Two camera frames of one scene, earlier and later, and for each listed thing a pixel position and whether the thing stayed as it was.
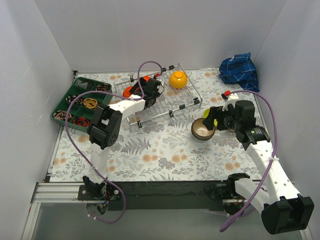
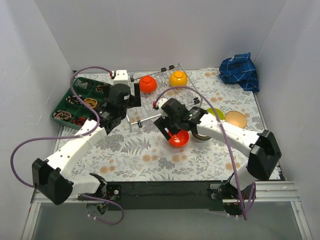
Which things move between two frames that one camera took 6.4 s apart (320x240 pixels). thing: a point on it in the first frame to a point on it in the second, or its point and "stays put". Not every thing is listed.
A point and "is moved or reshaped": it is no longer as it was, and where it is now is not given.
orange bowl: (126, 93) is moved or reshaped
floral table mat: (185, 125) stays put
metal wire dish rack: (178, 93) stays put
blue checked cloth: (241, 69) stays put
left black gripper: (139, 85) to (136, 95)
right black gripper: (219, 118) to (163, 124)
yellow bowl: (178, 79) stays put
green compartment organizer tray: (77, 106) stays put
